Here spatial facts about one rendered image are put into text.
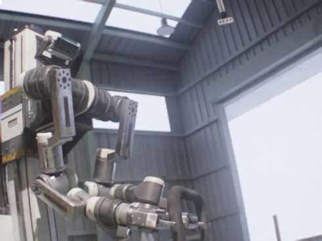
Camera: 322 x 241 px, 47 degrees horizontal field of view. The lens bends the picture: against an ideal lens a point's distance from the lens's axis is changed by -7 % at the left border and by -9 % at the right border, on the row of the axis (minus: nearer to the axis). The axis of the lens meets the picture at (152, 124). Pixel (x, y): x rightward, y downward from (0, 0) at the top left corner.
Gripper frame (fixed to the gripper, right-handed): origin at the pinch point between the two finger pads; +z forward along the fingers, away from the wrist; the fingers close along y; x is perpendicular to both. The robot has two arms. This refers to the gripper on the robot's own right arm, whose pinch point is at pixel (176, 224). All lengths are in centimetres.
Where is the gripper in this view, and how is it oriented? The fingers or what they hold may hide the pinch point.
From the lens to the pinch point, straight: 122.4
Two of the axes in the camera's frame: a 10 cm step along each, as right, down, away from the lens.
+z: 9.1, 0.8, -4.1
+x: 1.7, -9.7, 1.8
